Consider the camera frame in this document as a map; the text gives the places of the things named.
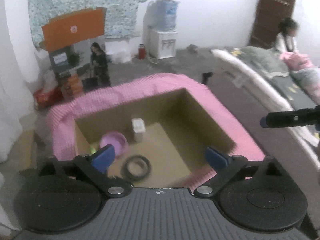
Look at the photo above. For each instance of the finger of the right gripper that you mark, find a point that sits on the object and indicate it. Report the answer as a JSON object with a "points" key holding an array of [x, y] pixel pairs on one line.
{"points": [[297, 118]]}

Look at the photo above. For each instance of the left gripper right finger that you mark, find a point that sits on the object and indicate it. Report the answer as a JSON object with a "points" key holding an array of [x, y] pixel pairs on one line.
{"points": [[216, 159]]}

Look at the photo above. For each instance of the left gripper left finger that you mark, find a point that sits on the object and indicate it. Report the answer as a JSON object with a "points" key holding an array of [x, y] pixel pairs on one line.
{"points": [[103, 158]]}

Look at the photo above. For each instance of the white power adapter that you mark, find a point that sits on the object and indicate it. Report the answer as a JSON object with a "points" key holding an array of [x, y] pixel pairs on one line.
{"points": [[138, 127]]}

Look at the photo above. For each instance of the purple plastic bowl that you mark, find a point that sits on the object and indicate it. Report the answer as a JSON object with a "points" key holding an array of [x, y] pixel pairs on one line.
{"points": [[117, 140]]}

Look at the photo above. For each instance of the black tape roll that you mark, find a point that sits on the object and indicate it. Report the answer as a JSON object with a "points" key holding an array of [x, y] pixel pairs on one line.
{"points": [[136, 168]]}

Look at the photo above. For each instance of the bed with grey blanket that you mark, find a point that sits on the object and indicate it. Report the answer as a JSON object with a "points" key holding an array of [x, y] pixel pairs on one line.
{"points": [[262, 73]]}

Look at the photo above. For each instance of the pink checkered tablecloth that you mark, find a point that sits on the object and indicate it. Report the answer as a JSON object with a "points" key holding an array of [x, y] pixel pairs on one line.
{"points": [[62, 117]]}

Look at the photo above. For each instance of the brown cardboard box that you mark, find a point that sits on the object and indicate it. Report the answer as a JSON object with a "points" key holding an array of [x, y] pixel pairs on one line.
{"points": [[179, 127]]}

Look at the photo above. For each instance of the seated person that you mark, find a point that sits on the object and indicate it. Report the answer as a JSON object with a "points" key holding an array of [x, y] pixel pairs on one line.
{"points": [[286, 38]]}

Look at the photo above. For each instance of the white curtain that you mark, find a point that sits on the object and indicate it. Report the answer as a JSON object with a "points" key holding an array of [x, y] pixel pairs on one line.
{"points": [[16, 99]]}

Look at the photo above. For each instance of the brown wooden door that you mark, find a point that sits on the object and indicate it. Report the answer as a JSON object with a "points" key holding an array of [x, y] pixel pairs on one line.
{"points": [[269, 13]]}

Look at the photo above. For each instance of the orange Philips box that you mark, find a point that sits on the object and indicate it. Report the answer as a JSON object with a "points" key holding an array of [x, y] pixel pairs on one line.
{"points": [[63, 32]]}

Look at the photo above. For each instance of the water dispenser with bottle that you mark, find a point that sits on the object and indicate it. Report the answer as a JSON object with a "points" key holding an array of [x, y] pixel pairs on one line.
{"points": [[162, 30]]}

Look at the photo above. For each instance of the blue patterned wall cloth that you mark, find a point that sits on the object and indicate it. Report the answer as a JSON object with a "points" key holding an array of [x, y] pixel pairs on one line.
{"points": [[120, 19]]}

